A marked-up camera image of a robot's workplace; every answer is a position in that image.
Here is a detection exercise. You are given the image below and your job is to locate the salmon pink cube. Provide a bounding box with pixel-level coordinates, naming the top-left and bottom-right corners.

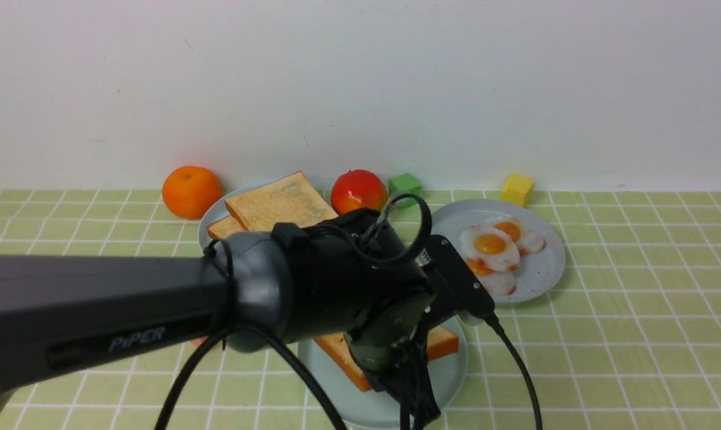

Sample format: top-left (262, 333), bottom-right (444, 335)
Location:
top-left (190, 336), bottom-right (208, 348)

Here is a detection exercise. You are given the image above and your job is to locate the fried egg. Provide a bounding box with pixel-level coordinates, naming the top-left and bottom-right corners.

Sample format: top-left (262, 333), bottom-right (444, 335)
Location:
top-left (466, 259), bottom-right (517, 296)
top-left (484, 216), bottom-right (547, 256)
top-left (459, 226), bottom-right (521, 276)

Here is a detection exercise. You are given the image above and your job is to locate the light blue bread plate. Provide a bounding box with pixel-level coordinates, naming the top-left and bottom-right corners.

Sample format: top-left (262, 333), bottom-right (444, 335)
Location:
top-left (197, 183), bottom-right (269, 255)

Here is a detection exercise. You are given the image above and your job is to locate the light blue sandwich plate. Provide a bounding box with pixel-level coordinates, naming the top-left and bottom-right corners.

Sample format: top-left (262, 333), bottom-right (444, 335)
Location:
top-left (297, 317), bottom-right (468, 429)

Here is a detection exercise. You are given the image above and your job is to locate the toast slice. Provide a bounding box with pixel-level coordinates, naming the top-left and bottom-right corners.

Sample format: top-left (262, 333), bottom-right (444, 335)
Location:
top-left (207, 215), bottom-right (246, 240)
top-left (225, 171), bottom-right (338, 232)
top-left (314, 325), bottom-right (459, 392)

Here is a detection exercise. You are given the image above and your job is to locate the grey egg plate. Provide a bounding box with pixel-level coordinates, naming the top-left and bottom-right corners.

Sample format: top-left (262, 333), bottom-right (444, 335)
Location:
top-left (433, 198), bottom-right (567, 304)

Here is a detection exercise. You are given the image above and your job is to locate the red apple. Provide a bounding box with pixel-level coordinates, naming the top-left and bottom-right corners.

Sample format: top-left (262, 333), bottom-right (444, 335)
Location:
top-left (330, 169), bottom-right (388, 215)

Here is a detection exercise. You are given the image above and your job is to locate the fried egg on plate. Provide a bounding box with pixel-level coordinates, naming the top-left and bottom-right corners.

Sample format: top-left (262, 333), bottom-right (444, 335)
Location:
top-left (484, 216), bottom-right (547, 256)

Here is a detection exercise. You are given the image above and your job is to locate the yellow cube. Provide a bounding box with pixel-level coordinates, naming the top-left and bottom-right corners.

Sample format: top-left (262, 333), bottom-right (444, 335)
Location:
top-left (500, 173), bottom-right (535, 207)

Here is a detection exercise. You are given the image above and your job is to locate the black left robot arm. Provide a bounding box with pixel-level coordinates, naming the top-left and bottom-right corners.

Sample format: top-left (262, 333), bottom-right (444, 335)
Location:
top-left (0, 207), bottom-right (434, 429)

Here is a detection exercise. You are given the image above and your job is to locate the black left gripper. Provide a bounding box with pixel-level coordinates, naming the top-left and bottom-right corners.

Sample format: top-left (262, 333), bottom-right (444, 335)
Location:
top-left (344, 291), bottom-right (443, 426)

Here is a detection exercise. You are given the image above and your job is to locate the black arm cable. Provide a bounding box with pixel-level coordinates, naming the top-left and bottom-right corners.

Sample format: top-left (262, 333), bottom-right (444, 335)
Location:
top-left (154, 194), bottom-right (543, 430)

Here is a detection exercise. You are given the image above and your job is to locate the orange fruit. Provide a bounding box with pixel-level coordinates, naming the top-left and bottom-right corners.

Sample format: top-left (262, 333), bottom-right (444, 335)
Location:
top-left (161, 165), bottom-right (224, 220)

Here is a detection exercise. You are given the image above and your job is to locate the green cube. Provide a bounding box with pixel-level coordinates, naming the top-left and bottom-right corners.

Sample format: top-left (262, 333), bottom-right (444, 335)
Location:
top-left (387, 173), bottom-right (422, 209)

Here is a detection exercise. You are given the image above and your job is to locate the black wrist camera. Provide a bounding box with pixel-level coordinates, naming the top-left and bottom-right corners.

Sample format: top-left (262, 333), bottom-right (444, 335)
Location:
top-left (421, 235), bottom-right (498, 329)

